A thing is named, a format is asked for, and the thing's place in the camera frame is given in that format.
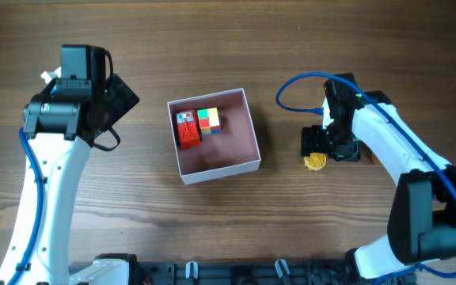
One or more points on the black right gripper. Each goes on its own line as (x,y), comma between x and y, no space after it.
(316,141)

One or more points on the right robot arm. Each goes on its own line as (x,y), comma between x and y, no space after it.
(421,230)

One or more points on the colourful puzzle cube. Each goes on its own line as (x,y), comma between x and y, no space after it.
(209,122)

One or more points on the yellow round spinner toy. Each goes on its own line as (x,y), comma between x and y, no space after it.
(315,161)

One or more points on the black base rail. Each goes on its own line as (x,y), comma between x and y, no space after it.
(312,272)

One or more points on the white box pink inside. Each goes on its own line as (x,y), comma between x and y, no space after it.
(232,151)

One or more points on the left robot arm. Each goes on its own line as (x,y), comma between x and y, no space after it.
(62,122)

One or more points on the brown plush toy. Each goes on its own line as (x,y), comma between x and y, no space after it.
(371,155)

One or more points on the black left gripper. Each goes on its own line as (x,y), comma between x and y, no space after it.
(123,95)

